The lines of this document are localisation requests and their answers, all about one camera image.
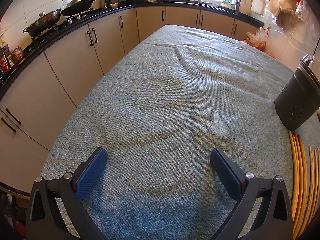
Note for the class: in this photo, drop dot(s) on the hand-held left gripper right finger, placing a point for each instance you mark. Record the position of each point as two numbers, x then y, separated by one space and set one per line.
225 175

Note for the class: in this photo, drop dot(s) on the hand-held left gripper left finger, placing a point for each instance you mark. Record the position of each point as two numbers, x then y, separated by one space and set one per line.
91 172

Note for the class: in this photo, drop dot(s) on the bunch of wooden chopsticks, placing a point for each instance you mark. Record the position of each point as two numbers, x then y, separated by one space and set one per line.
296 180

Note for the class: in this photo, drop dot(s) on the black utensil holder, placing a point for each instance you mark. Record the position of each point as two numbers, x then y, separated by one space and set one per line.
295 97

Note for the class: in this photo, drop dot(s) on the woven tablecloth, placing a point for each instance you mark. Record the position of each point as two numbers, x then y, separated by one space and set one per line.
162 92

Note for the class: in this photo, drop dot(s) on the beige lower kitchen cabinets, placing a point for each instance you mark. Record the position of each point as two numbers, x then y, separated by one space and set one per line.
75 55

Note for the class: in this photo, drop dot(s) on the glass jar with food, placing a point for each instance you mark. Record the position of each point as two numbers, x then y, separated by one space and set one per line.
18 55

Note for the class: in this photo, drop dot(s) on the dark sauce bottle red label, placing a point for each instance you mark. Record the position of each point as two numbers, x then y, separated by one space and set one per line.
5 63

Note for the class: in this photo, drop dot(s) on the red trash bin with bag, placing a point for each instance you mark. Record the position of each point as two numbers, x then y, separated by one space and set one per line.
257 37

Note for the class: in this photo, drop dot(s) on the black gas stove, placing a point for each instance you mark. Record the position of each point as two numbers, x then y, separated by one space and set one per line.
75 17

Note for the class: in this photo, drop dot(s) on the black wok with steel lid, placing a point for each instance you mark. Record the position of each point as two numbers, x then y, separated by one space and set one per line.
77 5

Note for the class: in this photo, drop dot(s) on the green white carton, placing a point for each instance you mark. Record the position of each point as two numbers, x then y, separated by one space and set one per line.
226 2

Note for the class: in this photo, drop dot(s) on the white cutting board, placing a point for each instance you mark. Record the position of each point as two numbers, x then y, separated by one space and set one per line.
258 2

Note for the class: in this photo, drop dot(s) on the black kitchen countertop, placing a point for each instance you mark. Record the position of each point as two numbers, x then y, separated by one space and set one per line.
155 4

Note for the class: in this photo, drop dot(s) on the hanging clear plastic bag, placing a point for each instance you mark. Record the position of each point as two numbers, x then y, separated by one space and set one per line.
285 2

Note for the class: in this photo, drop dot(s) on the hanging white plastic bag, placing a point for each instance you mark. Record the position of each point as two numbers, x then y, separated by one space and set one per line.
308 7

